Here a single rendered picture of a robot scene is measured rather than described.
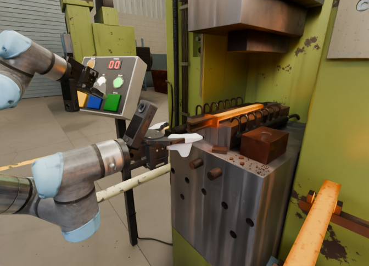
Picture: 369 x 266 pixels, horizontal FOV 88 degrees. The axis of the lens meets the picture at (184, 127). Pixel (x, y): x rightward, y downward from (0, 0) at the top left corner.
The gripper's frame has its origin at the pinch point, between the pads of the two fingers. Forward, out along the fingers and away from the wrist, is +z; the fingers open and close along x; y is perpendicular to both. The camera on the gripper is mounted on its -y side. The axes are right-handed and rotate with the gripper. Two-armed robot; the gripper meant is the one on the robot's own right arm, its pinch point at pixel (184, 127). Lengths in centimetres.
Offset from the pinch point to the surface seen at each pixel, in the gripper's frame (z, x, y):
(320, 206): 3.2, 34.5, 7.0
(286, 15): 36.9, 7.8, -32.3
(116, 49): 167, -446, -46
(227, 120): 16.1, 2.9, 0.5
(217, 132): 11.9, 2.7, 3.6
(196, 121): 3.3, 1.4, -1.4
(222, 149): 9.0, 7.2, 7.1
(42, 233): -42, -108, 100
